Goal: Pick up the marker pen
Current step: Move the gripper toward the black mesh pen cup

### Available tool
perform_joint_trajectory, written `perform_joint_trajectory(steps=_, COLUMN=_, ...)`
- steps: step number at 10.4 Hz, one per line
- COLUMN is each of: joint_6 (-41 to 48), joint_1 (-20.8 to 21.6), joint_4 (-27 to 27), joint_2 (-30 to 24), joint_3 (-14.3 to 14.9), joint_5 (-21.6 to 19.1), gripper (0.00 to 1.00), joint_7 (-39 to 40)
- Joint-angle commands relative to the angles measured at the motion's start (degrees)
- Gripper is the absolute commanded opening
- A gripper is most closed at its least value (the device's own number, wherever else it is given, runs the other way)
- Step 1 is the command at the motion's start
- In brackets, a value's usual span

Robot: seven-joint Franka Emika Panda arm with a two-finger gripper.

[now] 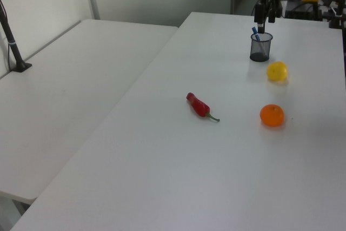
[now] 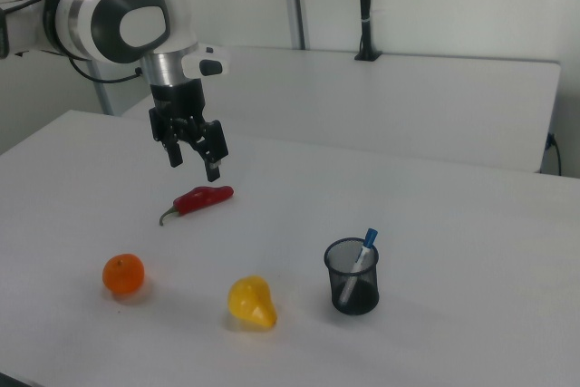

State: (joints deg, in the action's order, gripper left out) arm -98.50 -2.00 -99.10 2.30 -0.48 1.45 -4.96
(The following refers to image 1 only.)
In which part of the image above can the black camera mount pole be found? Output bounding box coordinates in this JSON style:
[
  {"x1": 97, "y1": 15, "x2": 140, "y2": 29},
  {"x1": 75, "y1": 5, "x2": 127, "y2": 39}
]
[{"x1": 0, "y1": 0, "x2": 33, "y2": 74}]

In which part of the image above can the red black clamp stand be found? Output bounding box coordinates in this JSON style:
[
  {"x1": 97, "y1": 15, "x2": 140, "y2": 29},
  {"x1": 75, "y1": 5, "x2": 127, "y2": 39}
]
[{"x1": 328, "y1": 0, "x2": 346, "y2": 29}]

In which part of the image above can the orange mandarin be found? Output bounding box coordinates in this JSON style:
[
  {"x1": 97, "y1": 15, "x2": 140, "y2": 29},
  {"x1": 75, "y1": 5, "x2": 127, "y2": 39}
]
[{"x1": 259, "y1": 104, "x2": 285, "y2": 128}]

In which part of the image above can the red chili pepper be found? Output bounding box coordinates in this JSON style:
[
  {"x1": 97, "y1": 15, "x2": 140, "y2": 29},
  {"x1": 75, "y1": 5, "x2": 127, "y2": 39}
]
[{"x1": 185, "y1": 92, "x2": 221, "y2": 122}]

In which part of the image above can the black equipment box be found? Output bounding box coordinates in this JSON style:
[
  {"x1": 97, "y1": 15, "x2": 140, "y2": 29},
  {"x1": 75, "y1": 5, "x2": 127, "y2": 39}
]
[{"x1": 283, "y1": 0, "x2": 324, "y2": 21}]

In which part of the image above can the white marker pen blue cap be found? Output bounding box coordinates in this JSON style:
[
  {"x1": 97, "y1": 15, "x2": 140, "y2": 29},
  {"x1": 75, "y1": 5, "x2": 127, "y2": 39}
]
[{"x1": 251, "y1": 27, "x2": 262, "y2": 42}]

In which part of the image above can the black mesh pen cup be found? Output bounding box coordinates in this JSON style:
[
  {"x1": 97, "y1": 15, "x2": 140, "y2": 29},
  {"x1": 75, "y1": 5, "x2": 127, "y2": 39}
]
[{"x1": 249, "y1": 32, "x2": 274, "y2": 63}]

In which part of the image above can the white side table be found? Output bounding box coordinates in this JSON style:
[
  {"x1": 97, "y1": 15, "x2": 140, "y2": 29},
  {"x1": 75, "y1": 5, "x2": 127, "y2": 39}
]
[{"x1": 0, "y1": 19, "x2": 179, "y2": 203}]

